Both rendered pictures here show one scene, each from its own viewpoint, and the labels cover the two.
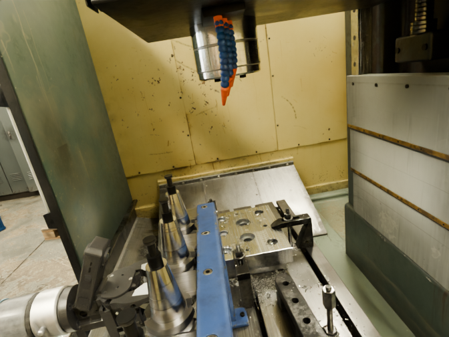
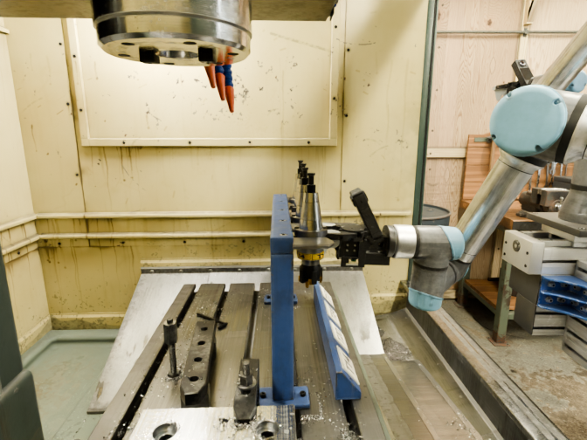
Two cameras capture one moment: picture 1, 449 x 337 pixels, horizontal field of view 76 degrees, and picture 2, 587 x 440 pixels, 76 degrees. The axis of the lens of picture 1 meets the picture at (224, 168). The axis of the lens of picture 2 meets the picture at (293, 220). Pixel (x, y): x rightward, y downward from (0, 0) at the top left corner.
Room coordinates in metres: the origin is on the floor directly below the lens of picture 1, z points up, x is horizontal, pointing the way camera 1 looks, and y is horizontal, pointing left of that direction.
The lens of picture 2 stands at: (1.19, 0.07, 1.40)
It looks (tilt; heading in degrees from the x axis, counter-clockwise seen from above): 13 degrees down; 180
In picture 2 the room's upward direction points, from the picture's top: straight up
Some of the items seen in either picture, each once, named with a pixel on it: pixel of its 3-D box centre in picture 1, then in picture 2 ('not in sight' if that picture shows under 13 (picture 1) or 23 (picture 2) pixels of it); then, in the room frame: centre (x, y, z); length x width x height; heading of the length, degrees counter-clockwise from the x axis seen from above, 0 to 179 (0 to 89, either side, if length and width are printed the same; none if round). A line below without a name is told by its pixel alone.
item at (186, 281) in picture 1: (174, 286); not in sight; (0.34, 0.10, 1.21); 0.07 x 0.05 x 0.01; 92
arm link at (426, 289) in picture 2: not in sight; (430, 282); (0.37, 0.39, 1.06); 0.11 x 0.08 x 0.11; 138
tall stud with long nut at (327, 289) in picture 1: (329, 309); (171, 347); (0.49, -0.18, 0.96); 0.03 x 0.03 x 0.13
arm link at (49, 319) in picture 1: (57, 312); (399, 241); (0.39, 0.31, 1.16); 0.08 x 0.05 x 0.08; 2
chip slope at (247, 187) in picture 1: (236, 213); not in sight; (1.42, -0.02, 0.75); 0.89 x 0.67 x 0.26; 92
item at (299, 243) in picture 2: (182, 216); (313, 243); (0.56, 0.11, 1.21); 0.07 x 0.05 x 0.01; 92
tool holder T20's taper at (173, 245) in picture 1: (172, 238); (305, 200); (0.40, 0.10, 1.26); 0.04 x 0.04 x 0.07
